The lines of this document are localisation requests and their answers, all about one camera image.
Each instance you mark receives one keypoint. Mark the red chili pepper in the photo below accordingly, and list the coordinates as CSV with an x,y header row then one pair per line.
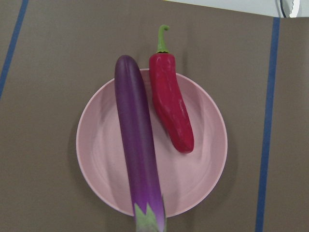
x,y
167,98

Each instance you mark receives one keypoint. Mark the purple eggplant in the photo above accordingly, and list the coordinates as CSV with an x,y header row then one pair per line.
x,y
138,144

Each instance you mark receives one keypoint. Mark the pink plate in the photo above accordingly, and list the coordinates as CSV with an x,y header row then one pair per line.
x,y
185,179

